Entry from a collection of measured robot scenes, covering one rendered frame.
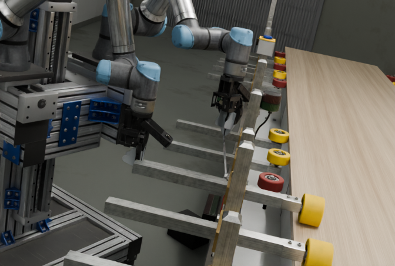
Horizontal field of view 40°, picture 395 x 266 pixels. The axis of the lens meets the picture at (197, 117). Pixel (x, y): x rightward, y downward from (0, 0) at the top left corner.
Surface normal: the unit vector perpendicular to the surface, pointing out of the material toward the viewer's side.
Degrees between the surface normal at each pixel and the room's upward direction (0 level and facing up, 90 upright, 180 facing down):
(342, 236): 0
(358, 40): 90
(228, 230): 90
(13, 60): 72
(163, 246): 0
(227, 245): 90
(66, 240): 0
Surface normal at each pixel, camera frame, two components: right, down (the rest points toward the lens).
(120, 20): 0.24, 0.25
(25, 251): 0.18, -0.94
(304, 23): -0.59, 0.14
